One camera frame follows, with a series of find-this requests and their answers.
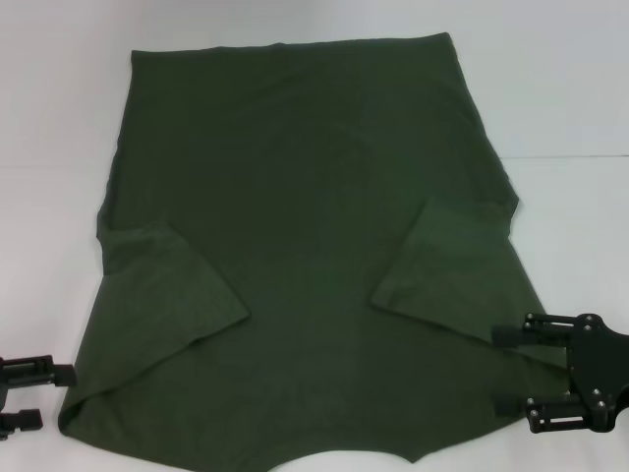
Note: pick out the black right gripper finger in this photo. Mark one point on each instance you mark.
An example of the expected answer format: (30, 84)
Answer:
(506, 336)
(555, 415)

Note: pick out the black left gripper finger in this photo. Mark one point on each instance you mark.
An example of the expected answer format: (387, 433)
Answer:
(64, 376)
(24, 420)

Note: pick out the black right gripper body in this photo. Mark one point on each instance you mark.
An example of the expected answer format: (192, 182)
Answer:
(604, 369)

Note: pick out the dark green shirt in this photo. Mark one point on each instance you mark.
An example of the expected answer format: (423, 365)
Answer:
(304, 196)

